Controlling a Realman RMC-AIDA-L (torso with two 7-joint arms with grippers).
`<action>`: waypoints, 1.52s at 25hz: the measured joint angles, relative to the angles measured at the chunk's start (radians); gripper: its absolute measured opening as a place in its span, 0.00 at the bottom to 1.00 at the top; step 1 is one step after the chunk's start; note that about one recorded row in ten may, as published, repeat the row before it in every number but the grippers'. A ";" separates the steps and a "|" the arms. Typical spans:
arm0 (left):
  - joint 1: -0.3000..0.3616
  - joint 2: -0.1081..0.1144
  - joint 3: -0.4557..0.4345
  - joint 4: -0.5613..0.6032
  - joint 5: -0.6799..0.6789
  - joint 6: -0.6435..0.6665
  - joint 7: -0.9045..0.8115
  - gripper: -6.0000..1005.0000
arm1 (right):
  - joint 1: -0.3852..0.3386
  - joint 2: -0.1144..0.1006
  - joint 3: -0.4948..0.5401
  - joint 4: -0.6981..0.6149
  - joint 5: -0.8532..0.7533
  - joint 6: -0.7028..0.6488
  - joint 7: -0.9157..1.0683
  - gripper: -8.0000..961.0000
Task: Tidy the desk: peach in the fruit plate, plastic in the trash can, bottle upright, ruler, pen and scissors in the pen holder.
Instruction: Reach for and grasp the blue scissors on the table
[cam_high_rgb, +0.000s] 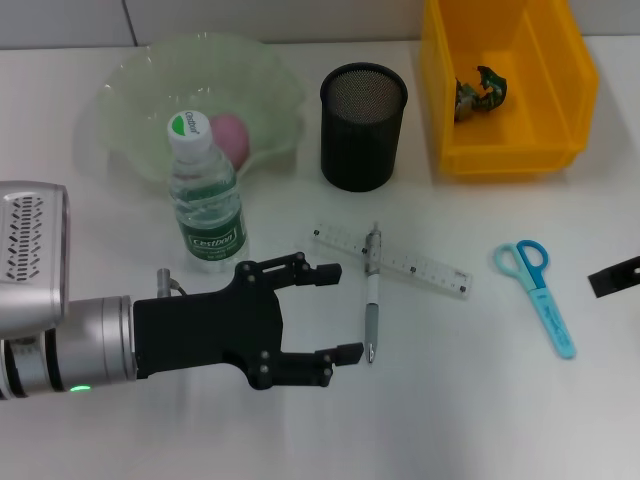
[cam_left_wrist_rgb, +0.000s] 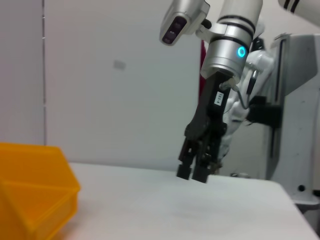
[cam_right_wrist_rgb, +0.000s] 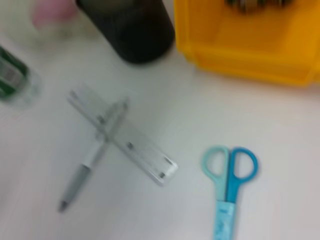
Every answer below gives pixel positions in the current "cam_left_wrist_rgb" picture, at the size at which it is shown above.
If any red panel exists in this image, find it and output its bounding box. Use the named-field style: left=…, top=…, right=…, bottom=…
left=199, top=39, right=211, bottom=101

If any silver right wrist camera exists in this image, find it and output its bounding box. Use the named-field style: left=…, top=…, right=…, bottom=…
left=159, top=0, right=211, bottom=47

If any thin right gripper cable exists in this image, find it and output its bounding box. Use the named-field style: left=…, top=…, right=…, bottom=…
left=219, top=78, right=251, bottom=110

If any yellow plastic bin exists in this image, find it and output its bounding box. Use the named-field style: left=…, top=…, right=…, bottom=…
left=0, top=142, right=81, bottom=240

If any black stand bracket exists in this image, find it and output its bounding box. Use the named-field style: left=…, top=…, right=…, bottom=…
left=246, top=96, right=282, bottom=130

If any grey robot stand column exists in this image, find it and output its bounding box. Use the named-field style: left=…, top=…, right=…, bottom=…
left=264, top=33, right=320, bottom=216

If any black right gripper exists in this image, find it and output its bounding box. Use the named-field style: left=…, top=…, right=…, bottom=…
left=176, top=71, right=236, bottom=184

